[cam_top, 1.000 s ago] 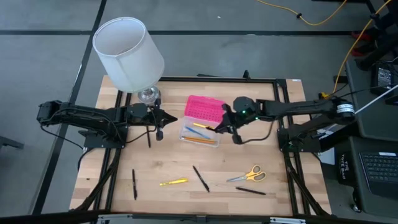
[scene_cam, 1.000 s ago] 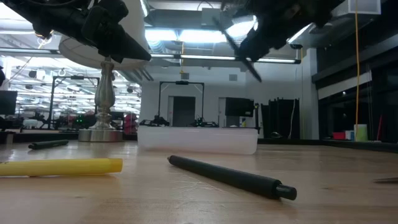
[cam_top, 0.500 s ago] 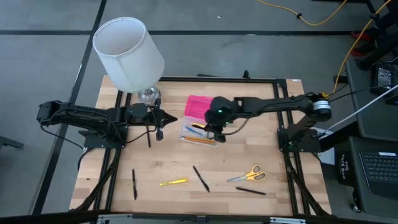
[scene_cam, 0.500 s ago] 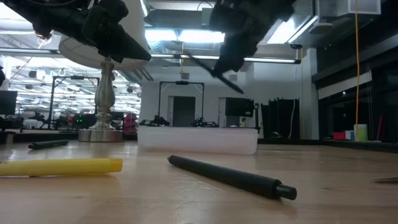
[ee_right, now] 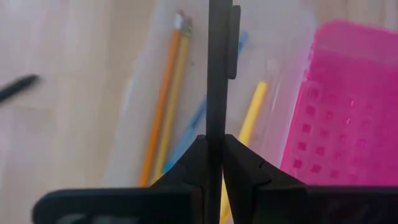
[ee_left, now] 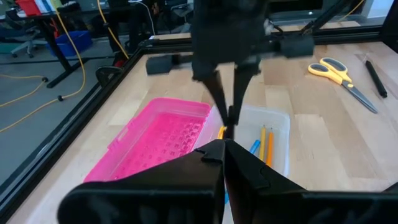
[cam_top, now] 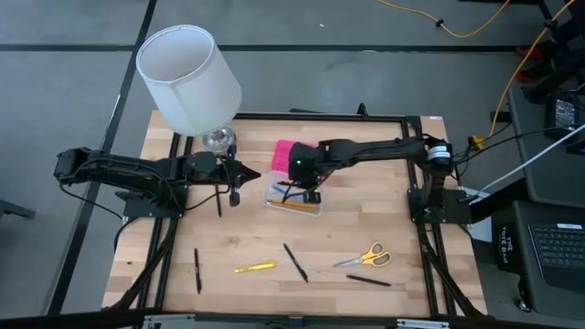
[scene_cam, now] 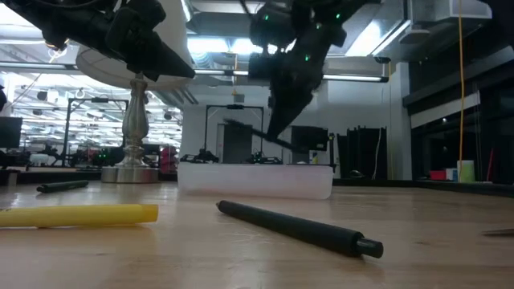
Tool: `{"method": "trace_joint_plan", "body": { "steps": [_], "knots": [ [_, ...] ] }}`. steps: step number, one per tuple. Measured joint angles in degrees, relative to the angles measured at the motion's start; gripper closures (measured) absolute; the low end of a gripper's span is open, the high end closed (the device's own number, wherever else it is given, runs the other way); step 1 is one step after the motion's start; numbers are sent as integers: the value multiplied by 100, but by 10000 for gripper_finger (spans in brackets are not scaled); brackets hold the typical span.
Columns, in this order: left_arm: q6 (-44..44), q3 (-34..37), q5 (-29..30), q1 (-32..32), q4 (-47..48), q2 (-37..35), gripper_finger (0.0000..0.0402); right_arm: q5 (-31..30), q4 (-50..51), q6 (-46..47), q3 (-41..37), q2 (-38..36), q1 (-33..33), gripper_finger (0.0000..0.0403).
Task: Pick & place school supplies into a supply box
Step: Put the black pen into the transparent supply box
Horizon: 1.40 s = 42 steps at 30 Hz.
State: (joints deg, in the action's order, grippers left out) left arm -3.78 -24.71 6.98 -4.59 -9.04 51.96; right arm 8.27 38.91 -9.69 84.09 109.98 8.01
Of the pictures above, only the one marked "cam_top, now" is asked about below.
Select dark grey floor bar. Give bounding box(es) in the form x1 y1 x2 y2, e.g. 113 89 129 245
0 199 37 220

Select yellow handled scissors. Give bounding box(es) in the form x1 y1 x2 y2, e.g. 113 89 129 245
333 241 393 269

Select clear supply box pink lid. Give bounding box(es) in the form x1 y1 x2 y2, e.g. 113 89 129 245
263 139 324 218

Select white paper sheet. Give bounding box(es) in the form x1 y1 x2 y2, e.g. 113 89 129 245
470 218 495 243

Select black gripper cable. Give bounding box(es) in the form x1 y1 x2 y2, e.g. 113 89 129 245
281 162 343 205
184 180 230 213

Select black power adapter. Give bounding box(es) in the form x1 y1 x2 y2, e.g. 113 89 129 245
544 90 580 141

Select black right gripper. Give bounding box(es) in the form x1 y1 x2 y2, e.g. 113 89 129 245
287 142 340 205

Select dark grey side desk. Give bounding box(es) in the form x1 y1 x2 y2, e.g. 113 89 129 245
507 84 585 205

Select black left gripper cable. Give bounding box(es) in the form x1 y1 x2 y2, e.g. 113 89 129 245
184 180 230 213

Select black aluminium table frame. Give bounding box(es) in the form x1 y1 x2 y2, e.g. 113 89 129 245
103 102 488 321

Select yellow cable with plug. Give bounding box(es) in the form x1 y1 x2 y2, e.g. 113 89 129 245
470 0 580 152

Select black crossbar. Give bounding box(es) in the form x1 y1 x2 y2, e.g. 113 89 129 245
0 309 585 329

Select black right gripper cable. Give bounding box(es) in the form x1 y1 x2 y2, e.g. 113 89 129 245
281 162 343 205

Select black marker pen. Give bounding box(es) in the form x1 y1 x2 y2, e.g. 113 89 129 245
193 248 203 295

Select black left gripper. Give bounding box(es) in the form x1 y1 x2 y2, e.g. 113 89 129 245
186 143 262 208

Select black laptop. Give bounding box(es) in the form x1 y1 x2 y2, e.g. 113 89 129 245
514 199 585 321

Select yellow highlighter marker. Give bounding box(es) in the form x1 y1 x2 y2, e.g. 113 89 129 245
233 260 278 275

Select yellow floor cable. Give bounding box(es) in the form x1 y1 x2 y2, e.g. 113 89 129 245
375 0 512 39

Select white shade silver table lamp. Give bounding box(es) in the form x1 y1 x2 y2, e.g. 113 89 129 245
135 24 242 155

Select black tote bag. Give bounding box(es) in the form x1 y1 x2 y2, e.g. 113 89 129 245
495 220 523 275

